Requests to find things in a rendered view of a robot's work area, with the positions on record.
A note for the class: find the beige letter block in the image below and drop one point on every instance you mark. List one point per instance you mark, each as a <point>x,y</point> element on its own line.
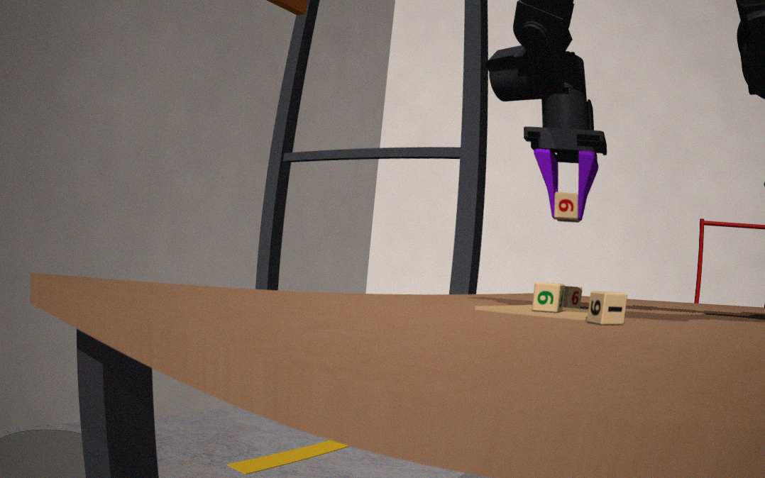
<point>572,297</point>
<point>607,308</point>
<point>548,297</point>
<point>566,207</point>

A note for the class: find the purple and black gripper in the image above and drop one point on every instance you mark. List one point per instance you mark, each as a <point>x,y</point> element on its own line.
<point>566,117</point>

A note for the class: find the tan flat mat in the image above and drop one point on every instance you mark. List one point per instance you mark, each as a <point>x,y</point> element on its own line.
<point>568,313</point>

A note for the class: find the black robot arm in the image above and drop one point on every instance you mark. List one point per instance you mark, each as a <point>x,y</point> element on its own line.
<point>516,75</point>

